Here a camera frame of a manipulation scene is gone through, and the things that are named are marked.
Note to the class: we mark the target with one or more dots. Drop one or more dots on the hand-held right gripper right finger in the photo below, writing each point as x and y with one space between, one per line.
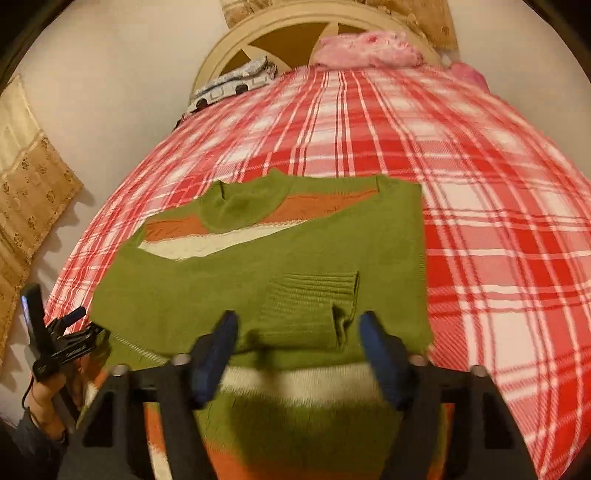
378 360

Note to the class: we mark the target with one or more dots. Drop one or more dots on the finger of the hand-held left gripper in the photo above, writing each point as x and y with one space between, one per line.
76 315

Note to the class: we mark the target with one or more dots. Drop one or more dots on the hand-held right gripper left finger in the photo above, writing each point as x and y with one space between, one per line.
214 360

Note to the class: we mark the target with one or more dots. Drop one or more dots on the green striped knit sweater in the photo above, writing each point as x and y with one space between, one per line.
300 249

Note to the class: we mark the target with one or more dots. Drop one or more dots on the person's left forearm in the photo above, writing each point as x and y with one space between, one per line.
27 452

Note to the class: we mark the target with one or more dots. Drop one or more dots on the person's left hand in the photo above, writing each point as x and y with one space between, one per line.
46 392

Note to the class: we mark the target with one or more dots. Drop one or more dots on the red white plaid blanket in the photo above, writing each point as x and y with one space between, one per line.
485 207

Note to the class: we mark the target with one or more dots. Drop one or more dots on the grey white patterned pillow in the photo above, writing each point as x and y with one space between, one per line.
221 90

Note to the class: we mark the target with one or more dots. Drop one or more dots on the plain pink pillow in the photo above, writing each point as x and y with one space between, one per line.
468 74

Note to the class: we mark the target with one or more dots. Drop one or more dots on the pink floral pillow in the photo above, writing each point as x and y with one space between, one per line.
364 50

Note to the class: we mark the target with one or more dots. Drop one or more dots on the cream wooden headboard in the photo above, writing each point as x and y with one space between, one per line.
240 41

